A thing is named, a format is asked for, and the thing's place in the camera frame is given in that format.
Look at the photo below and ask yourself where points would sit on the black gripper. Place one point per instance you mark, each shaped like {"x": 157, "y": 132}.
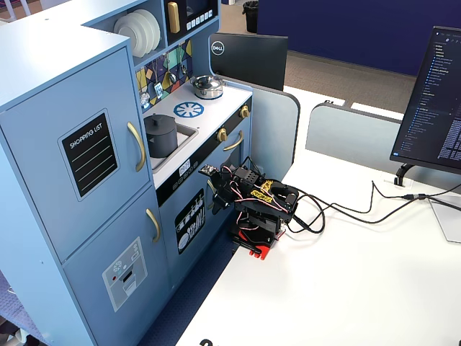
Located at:
{"x": 220, "y": 187}

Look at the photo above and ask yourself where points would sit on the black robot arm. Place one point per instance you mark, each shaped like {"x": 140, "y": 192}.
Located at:
{"x": 268, "y": 216}

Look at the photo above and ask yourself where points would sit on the red table clamp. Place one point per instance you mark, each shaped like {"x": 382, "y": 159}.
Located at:
{"x": 261, "y": 250}

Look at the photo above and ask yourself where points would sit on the gold stove knob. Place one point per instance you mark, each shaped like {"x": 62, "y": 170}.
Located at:
{"x": 222, "y": 135}
{"x": 245, "y": 111}

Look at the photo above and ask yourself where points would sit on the gray toy sink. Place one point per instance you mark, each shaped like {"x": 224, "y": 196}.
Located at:
{"x": 187, "y": 135}

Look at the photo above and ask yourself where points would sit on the dark gray pot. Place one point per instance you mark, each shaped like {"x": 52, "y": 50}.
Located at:
{"x": 162, "y": 146}

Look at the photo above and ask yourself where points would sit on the rounded gray desk divider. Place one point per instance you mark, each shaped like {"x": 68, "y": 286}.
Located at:
{"x": 275, "y": 133}

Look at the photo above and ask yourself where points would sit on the silver steel pot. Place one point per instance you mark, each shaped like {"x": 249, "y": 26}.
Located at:
{"x": 208, "y": 93}

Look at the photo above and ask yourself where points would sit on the silver toy spatula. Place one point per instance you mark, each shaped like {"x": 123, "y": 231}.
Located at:
{"x": 158, "y": 90}

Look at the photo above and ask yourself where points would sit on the silver toy strainer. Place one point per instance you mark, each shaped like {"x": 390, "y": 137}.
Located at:
{"x": 144, "y": 98}

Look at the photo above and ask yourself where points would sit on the silver toy ladle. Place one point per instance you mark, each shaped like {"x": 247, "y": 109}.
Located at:
{"x": 173, "y": 76}

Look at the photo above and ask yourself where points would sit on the silver toy spoon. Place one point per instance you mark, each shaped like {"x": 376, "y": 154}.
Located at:
{"x": 183, "y": 68}

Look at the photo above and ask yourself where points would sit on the blue freezer door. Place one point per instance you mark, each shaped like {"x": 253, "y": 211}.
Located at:
{"x": 108, "y": 288}

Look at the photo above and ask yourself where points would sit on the wide gray desk divider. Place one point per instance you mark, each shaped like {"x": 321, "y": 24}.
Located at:
{"x": 349, "y": 137}

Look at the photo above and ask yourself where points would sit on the black Dell monitor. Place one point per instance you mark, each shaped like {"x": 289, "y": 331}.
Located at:
{"x": 252, "y": 59}

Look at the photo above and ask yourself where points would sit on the blue toy kitchen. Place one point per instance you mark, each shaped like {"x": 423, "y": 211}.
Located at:
{"x": 47, "y": 180}

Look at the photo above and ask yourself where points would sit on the blue fridge door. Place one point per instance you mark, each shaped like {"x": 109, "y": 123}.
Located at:
{"x": 43, "y": 173}

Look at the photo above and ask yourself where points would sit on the white plate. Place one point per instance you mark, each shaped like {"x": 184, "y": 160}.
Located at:
{"x": 155, "y": 27}
{"x": 126, "y": 36}
{"x": 144, "y": 29}

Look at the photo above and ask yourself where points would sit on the black trash bin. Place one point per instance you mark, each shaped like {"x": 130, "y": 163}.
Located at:
{"x": 251, "y": 16}

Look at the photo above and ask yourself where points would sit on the blue office partition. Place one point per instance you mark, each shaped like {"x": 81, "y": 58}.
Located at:
{"x": 360, "y": 29}

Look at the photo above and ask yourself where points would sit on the gray flat monitor base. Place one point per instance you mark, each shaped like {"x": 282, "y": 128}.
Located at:
{"x": 448, "y": 223}

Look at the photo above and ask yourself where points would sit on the monitor with lit screen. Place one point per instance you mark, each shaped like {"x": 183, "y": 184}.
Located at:
{"x": 432, "y": 101}

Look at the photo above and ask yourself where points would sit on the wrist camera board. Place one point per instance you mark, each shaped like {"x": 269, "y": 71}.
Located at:
{"x": 207, "y": 170}

